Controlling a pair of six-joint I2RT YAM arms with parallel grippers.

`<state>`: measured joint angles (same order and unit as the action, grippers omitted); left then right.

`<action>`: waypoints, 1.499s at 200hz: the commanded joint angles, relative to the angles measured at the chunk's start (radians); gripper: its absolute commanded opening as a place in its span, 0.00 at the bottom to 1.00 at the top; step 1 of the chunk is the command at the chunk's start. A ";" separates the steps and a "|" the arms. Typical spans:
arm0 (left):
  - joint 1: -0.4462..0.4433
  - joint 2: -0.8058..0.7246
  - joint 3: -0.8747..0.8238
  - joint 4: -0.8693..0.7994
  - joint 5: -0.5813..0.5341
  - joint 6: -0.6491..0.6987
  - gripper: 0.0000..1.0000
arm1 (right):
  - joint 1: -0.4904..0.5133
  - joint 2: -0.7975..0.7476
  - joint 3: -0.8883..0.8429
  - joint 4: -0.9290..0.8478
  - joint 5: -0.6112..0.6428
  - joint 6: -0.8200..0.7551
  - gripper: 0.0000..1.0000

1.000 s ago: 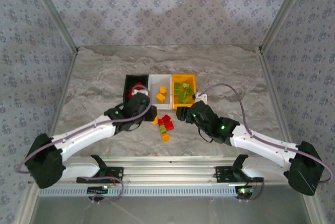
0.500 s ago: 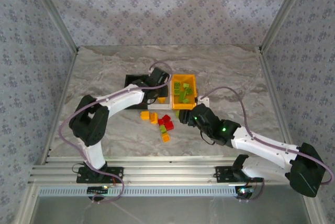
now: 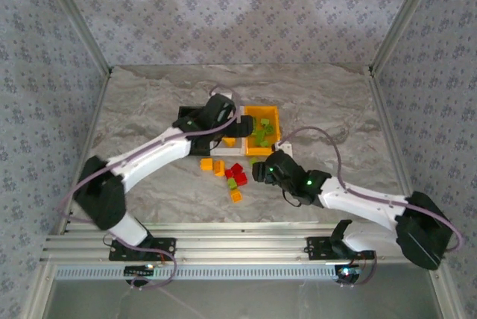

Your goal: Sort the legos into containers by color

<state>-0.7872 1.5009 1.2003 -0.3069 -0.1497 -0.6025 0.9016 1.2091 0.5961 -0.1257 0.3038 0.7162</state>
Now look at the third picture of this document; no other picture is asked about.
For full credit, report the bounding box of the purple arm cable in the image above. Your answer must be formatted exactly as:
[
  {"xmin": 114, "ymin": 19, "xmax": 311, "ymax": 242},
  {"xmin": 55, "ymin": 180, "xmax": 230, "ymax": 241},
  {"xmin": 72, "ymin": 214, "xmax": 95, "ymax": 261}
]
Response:
[
  {"xmin": 275, "ymin": 127, "xmax": 465, "ymax": 253},
  {"xmin": 55, "ymin": 86, "xmax": 239, "ymax": 223}
]

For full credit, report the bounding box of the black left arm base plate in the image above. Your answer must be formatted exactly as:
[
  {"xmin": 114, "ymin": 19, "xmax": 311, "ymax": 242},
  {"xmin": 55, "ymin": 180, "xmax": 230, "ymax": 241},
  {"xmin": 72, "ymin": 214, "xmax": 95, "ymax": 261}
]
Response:
[{"xmin": 109, "ymin": 236, "xmax": 177, "ymax": 262}]

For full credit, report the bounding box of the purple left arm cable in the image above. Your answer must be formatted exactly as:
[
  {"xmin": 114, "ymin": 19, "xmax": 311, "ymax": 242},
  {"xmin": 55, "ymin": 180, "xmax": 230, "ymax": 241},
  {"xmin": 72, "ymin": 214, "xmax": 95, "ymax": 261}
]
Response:
[{"xmin": 55, "ymin": 86, "xmax": 239, "ymax": 223}]

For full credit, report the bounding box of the aluminium frame side rail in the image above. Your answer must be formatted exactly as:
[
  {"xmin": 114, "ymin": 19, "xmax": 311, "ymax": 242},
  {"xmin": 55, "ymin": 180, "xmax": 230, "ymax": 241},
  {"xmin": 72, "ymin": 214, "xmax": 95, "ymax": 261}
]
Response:
[
  {"xmin": 367, "ymin": 67, "xmax": 426, "ymax": 230},
  {"xmin": 59, "ymin": 68, "xmax": 113, "ymax": 227}
]

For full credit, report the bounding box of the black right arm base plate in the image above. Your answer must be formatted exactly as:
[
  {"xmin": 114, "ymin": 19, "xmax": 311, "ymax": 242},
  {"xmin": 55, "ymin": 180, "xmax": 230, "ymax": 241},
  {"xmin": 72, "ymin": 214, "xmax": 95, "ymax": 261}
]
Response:
[{"xmin": 305, "ymin": 236, "xmax": 376, "ymax": 260}]

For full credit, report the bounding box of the aluminium frame post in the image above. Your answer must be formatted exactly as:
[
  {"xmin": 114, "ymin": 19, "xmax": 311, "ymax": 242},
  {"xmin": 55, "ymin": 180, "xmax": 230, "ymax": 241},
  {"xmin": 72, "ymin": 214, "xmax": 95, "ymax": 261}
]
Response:
[
  {"xmin": 35, "ymin": 0, "xmax": 113, "ymax": 74},
  {"xmin": 370, "ymin": 0, "xmax": 446, "ymax": 72}
]

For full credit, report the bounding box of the black plastic bin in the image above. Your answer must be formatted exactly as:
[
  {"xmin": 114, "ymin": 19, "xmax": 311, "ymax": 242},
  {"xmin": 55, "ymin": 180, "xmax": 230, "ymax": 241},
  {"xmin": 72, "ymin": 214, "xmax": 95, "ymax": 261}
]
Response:
[{"xmin": 177, "ymin": 105, "xmax": 213, "ymax": 158}]

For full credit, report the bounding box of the orange plastic bin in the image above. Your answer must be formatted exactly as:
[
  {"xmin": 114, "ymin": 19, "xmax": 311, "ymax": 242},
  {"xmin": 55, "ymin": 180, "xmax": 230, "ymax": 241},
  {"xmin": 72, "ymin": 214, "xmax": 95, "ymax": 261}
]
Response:
[{"xmin": 243, "ymin": 104, "xmax": 283, "ymax": 157}]

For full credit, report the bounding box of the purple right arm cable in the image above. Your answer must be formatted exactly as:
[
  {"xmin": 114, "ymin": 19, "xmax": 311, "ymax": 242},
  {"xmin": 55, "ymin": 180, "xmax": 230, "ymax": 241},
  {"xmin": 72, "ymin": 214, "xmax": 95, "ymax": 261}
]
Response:
[{"xmin": 275, "ymin": 127, "xmax": 465, "ymax": 253}]

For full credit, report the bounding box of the white plastic bin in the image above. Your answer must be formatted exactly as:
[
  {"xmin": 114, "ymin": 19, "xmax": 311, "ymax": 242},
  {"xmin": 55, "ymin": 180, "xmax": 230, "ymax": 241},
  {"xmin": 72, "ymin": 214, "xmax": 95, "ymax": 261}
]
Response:
[{"xmin": 210, "ymin": 104, "xmax": 247, "ymax": 157}]

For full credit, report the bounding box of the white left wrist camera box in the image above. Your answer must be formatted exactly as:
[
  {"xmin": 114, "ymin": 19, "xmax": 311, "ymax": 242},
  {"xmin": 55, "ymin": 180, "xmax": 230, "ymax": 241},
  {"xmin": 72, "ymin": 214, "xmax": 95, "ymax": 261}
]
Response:
[{"xmin": 219, "ymin": 90, "xmax": 241, "ymax": 107}]

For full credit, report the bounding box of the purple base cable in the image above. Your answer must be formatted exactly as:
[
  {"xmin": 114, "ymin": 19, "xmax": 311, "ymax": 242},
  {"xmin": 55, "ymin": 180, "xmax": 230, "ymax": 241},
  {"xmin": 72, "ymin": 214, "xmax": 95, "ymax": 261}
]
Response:
[
  {"xmin": 341, "ymin": 242, "xmax": 379, "ymax": 286},
  {"xmin": 130, "ymin": 251, "xmax": 178, "ymax": 292}
]

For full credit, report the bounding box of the grey slotted cable duct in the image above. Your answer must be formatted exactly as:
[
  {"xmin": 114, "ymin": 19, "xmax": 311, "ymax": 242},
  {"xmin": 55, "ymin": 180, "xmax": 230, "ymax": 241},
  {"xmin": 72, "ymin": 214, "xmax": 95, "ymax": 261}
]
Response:
[{"xmin": 55, "ymin": 263, "xmax": 338, "ymax": 281}]

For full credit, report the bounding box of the aluminium frame base beam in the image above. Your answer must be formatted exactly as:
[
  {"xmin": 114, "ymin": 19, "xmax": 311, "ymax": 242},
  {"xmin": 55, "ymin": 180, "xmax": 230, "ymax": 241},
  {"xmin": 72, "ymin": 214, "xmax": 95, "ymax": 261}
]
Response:
[{"xmin": 40, "ymin": 221, "xmax": 446, "ymax": 265}]

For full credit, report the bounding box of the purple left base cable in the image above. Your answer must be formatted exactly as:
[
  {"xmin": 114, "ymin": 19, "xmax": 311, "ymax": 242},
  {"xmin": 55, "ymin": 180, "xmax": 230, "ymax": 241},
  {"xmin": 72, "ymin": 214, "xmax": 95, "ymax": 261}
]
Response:
[{"xmin": 130, "ymin": 251, "xmax": 178, "ymax": 292}]

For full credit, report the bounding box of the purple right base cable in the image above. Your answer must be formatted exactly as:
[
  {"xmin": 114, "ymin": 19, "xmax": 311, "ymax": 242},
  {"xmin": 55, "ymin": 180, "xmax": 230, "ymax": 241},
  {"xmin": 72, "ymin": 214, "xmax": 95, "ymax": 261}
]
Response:
[{"xmin": 341, "ymin": 242, "xmax": 379, "ymax": 286}]

